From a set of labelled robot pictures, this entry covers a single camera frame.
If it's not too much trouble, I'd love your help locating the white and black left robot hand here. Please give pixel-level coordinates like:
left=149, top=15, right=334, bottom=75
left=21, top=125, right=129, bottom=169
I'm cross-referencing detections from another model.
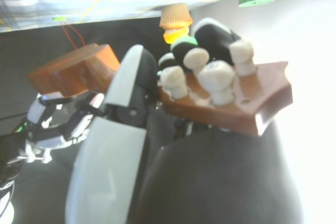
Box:
left=65, top=18, right=304, bottom=224

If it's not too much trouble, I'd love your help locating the brown wooden peg board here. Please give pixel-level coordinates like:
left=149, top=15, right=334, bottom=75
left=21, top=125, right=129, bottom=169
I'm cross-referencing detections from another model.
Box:
left=27, top=39, right=293, bottom=137

